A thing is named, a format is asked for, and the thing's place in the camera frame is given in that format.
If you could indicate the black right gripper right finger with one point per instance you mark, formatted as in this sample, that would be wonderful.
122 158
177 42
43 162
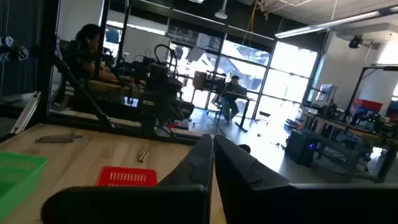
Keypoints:
264 202

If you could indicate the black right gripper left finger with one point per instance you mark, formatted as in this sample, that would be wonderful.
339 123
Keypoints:
186 202

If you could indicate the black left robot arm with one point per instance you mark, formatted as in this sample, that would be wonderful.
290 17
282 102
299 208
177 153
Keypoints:
161 84

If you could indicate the black computer tower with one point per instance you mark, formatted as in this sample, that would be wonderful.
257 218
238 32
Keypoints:
300 147

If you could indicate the red plastic basket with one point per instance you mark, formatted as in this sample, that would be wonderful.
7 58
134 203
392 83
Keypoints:
124 177

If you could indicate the black standing desk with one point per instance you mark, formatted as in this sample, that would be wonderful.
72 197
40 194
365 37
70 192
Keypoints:
245 105

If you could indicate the wooden workbench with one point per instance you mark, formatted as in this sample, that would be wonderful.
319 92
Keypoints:
342 124

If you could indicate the person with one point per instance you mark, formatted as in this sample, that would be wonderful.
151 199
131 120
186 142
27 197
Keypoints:
84 56
231 96

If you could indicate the cardboard box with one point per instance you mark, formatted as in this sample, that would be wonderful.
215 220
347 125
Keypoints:
198 80

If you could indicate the black plastic crate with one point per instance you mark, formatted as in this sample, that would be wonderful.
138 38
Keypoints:
214 81

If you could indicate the desktop monitor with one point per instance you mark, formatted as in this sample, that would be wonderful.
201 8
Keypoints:
325 92

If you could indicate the red storage box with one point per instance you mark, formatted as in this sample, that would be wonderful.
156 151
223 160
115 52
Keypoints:
367 105

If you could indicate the green plastic basket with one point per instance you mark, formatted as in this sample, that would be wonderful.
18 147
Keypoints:
18 177

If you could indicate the long ceiling light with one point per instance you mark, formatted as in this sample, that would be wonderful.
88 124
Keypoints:
326 25

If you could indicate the white pendant lamp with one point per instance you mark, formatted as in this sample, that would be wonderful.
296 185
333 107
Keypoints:
221 13

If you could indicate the black station frame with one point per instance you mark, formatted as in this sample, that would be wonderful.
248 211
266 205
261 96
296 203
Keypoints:
357 84

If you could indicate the silver aluminium rail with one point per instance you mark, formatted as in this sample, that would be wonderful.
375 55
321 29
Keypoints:
26 112

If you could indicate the black ceiling camera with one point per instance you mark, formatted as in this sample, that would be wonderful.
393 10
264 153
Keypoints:
355 41

